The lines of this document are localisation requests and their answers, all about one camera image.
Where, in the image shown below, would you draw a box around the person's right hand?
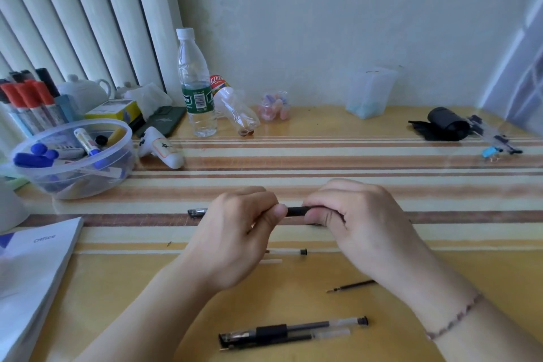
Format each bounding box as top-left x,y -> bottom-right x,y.
303,179 -> 443,298

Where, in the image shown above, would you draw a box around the person's left hand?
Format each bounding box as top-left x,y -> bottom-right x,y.
182,186 -> 290,294

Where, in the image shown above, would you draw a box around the person's left forearm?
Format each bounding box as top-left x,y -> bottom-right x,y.
73,256 -> 233,362

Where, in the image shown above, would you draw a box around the person's right forearm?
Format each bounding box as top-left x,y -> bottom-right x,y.
395,265 -> 543,362

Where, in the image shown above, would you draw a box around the black thin pen refill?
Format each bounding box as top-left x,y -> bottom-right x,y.
326,280 -> 376,294

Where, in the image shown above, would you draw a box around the black grip clear gel pen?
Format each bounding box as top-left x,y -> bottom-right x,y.
218,317 -> 369,344

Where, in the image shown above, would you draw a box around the bag of pink purple items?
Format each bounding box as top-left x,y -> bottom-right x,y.
257,92 -> 292,122

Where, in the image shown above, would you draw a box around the clear gel pen without grip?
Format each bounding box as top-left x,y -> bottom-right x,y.
220,328 -> 352,350

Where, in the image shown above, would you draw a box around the clear bottle red label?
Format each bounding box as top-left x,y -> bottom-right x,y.
210,74 -> 261,137

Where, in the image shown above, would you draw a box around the white handheld device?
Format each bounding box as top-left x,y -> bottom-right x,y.
137,126 -> 186,170

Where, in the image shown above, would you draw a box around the clear plastic container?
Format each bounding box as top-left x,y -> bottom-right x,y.
345,67 -> 399,120

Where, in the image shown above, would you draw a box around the dark green phone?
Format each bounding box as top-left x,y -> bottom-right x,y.
133,105 -> 188,138

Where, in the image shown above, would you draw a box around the clear water bottle green label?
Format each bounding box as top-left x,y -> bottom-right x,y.
176,28 -> 218,138

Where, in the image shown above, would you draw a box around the crumpled clear plastic bag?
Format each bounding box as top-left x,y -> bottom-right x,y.
123,83 -> 174,117

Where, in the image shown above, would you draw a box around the yellow marker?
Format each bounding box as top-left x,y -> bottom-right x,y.
104,127 -> 127,146

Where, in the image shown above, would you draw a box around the bundle of clear pens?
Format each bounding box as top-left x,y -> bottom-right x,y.
467,115 -> 523,156

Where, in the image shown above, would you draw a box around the yellow white box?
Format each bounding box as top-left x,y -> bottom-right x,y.
84,99 -> 143,126

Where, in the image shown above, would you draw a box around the white marker with blue label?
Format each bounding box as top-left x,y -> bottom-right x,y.
74,128 -> 103,158

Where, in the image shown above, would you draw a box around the clear round plastic bowl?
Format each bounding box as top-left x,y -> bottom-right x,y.
9,118 -> 136,200

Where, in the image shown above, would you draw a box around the white teapot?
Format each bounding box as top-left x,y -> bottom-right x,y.
57,74 -> 112,115

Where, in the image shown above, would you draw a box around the blue capped marker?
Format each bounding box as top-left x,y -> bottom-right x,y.
13,143 -> 59,167

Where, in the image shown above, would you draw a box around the stack of white paper booklets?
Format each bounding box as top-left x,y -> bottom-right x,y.
0,217 -> 85,362

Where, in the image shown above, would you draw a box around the white vertical blinds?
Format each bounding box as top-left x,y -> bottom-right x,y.
0,0 -> 184,146

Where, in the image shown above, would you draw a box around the thin bead bracelet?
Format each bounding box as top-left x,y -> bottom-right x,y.
425,293 -> 485,341

